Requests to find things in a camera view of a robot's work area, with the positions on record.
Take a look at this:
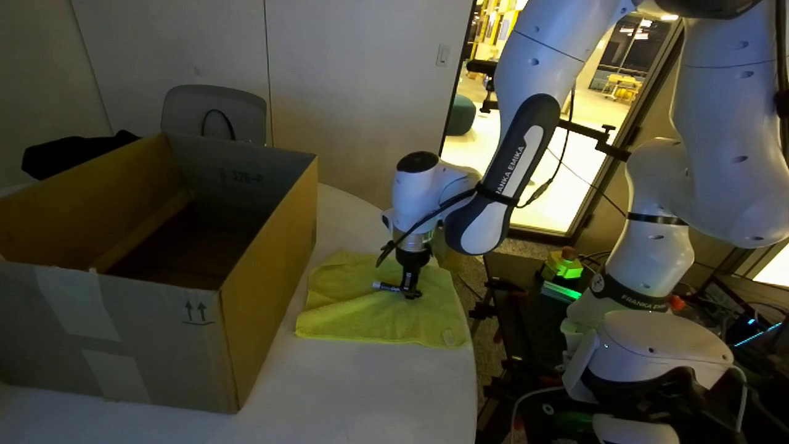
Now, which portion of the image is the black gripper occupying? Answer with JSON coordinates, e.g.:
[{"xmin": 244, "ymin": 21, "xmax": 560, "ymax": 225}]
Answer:
[{"xmin": 396, "ymin": 246, "xmax": 435, "ymax": 301}]

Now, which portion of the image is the yellow microfibre towel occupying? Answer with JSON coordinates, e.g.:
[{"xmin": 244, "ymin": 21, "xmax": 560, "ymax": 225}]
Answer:
[{"xmin": 293, "ymin": 249, "xmax": 473, "ymax": 352}]

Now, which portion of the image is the open cardboard box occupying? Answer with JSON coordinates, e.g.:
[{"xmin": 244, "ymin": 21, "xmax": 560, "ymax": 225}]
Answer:
[{"xmin": 0, "ymin": 132, "xmax": 321, "ymax": 414}]

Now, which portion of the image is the small glowing status device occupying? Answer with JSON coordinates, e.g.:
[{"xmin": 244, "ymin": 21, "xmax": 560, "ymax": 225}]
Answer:
[{"xmin": 538, "ymin": 253, "xmax": 588, "ymax": 307}]

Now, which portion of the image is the dark green round ottoman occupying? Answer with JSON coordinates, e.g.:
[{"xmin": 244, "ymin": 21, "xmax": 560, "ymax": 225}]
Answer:
[{"xmin": 448, "ymin": 93, "xmax": 480, "ymax": 139}]

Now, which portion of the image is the grey chair backrest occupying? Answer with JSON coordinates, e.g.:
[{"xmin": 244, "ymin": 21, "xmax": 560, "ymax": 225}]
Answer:
[{"xmin": 159, "ymin": 81, "xmax": 269, "ymax": 149}]

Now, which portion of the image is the black camera mount rod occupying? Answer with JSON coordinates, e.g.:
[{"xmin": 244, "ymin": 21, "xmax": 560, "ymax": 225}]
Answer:
[{"xmin": 464, "ymin": 56, "xmax": 636, "ymax": 164}]

